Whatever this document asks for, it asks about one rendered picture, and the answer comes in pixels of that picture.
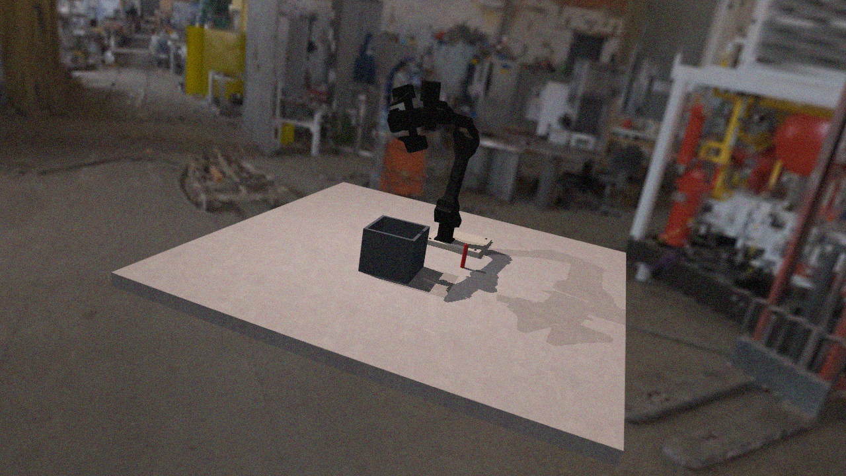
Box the dark red peg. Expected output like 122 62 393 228
460 244 469 268

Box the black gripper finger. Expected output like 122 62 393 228
389 89 412 106
397 135 423 149

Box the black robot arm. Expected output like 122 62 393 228
387 80 480 243

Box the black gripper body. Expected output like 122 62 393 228
392 84 432 153

